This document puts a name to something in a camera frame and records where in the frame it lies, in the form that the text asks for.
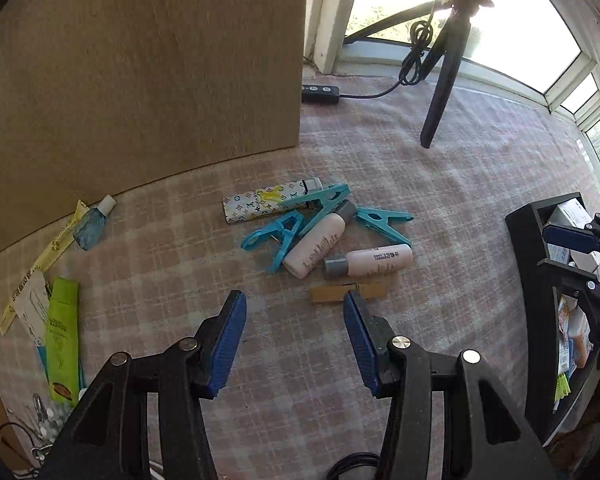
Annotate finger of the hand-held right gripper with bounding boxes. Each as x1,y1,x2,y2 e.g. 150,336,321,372
542,213,600,255
536,258,600,321

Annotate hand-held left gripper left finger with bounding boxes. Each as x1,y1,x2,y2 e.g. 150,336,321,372
39,290,247,480

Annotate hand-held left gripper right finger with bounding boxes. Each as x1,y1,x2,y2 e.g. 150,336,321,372
343,290,556,480

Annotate black storage tray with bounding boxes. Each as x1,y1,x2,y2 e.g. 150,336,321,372
505,191,600,447

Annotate wooden clothespin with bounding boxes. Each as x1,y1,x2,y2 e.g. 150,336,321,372
309,282,389,305

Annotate yellow green mesh item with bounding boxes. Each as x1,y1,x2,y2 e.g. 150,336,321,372
553,375,572,414

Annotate pink bottle grey cap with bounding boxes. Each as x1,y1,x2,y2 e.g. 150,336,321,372
282,199,357,280
323,243,414,281

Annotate light blue clothespin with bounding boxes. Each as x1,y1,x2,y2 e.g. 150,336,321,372
241,210,306,274

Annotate white patterned lighter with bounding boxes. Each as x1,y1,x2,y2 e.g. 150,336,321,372
222,177,324,224

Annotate green packet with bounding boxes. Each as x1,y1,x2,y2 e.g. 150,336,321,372
45,278,82,407

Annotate small blue bottle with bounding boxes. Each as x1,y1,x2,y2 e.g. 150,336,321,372
73,195,117,251

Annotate grey ball molecule model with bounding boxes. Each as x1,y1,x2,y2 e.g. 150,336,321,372
32,392,71,444

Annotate yellow sachet strip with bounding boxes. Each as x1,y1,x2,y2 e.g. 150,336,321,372
0,200,91,335

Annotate white paper packet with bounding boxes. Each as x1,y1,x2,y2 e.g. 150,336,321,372
12,272,52,347

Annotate wooden board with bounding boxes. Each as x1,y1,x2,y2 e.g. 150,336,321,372
0,0,309,267

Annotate black ring light cable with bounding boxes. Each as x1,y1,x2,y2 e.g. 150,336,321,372
339,0,451,101

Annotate black inline cable controller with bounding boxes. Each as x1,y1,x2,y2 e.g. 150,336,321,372
301,85,341,106

